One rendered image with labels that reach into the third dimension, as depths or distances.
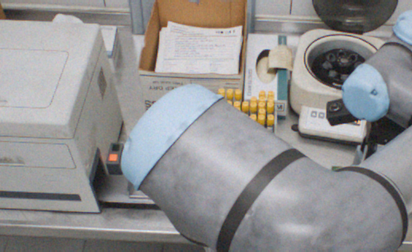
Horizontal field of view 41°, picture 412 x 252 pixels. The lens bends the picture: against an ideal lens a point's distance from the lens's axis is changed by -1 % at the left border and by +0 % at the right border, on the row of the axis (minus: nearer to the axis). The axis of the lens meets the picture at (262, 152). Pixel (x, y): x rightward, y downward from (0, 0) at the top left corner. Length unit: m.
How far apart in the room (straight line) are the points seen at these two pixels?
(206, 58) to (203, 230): 0.99
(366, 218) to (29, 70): 0.80
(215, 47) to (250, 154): 1.02
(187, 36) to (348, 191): 1.09
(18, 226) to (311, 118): 0.70
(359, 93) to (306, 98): 0.53
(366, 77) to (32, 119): 0.58
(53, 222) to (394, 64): 0.79
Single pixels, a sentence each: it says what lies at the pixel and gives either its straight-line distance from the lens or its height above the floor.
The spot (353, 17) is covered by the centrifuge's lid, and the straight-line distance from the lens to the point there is 1.50.
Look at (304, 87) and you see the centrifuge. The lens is 1.28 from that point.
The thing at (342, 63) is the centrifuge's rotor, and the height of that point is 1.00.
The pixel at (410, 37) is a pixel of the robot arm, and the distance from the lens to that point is 0.84.
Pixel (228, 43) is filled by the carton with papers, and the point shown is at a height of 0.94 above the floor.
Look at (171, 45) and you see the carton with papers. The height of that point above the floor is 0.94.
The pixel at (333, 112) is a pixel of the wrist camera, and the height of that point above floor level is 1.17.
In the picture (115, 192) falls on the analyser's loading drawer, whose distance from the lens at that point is 1.20.
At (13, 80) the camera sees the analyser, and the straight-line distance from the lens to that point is 1.10.
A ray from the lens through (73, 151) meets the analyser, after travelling 1.06.
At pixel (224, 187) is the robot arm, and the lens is 0.43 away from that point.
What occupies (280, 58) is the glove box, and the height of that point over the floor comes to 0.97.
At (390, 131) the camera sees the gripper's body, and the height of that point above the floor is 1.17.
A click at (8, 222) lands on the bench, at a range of 1.28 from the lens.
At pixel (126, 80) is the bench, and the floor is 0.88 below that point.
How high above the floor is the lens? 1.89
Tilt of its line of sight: 52 degrees down
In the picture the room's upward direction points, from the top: 4 degrees clockwise
